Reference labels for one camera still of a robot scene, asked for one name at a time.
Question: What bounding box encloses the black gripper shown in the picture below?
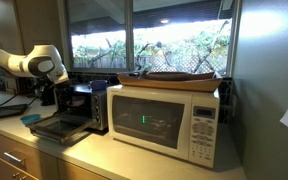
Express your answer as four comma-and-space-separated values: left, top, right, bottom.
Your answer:
55, 84, 73, 106

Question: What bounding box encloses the pink plastic bowl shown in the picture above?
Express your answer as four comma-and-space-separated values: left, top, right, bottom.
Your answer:
71, 96, 85, 107

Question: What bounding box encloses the silver toaster oven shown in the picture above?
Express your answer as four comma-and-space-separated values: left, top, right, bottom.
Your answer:
53, 84, 109, 133

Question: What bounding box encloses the dark coffee maker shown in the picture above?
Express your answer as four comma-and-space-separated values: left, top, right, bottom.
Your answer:
38, 81, 57, 107

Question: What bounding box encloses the small teal dish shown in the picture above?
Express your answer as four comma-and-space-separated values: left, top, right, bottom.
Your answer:
19, 113, 42, 126

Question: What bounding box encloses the black flat tray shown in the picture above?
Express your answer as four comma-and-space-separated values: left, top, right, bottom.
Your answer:
0, 103, 28, 122

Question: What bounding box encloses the wooden cabinet drawer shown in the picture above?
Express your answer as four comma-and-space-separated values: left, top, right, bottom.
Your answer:
0, 128, 60, 180

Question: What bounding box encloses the metal cabinet knob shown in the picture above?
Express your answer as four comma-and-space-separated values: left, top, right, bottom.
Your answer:
12, 171, 28, 180

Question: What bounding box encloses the white microwave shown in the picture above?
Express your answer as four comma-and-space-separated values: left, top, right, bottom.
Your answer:
106, 84, 221, 169

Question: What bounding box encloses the wooden serving tray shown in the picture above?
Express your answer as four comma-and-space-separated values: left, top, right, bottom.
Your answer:
117, 70, 223, 93

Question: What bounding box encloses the metal drawer handle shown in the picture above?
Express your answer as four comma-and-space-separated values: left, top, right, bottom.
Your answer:
3, 151, 27, 164

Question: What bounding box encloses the window with metal frame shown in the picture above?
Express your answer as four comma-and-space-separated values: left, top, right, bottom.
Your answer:
57, 0, 243, 78

